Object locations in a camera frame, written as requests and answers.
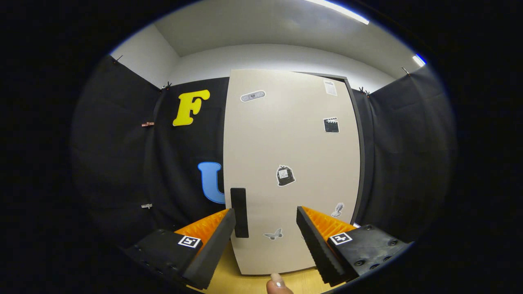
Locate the long ceiling light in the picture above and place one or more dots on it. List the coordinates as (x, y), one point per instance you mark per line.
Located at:
(343, 10)

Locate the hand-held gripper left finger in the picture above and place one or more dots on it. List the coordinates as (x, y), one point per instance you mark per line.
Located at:
(216, 245)

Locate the small ceiling light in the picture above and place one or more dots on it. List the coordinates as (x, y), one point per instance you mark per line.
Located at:
(419, 60)

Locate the black backdrop cloth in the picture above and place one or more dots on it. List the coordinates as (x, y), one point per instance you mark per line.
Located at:
(408, 163)

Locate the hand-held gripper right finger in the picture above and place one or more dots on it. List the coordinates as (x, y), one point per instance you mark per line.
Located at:
(316, 245)

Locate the small black clip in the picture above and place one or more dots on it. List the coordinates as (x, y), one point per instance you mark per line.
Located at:
(405, 72)
(117, 59)
(166, 86)
(363, 90)

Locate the dark grey shoe cabinet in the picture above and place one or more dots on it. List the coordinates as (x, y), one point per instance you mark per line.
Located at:
(362, 163)

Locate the pink clip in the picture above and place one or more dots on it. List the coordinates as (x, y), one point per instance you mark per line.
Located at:
(148, 124)

